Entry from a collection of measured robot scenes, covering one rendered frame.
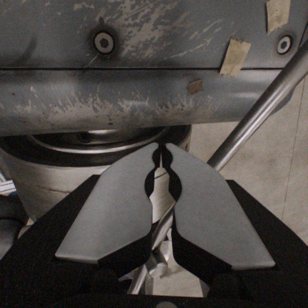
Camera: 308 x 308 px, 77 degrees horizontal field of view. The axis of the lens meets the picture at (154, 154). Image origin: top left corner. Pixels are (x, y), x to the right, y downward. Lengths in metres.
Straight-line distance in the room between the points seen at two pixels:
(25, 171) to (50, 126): 0.09
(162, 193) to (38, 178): 0.16
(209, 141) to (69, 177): 1.67
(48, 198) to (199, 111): 0.21
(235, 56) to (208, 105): 0.05
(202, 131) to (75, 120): 1.61
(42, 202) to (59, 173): 0.06
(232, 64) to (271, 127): 1.99
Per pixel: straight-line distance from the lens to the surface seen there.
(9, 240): 0.55
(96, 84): 0.17
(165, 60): 0.17
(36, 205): 0.31
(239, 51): 0.20
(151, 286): 1.37
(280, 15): 0.21
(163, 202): 0.30
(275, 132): 2.24
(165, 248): 0.87
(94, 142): 0.26
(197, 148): 1.82
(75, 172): 0.23
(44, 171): 0.25
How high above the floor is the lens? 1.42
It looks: 57 degrees down
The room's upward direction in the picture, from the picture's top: 156 degrees clockwise
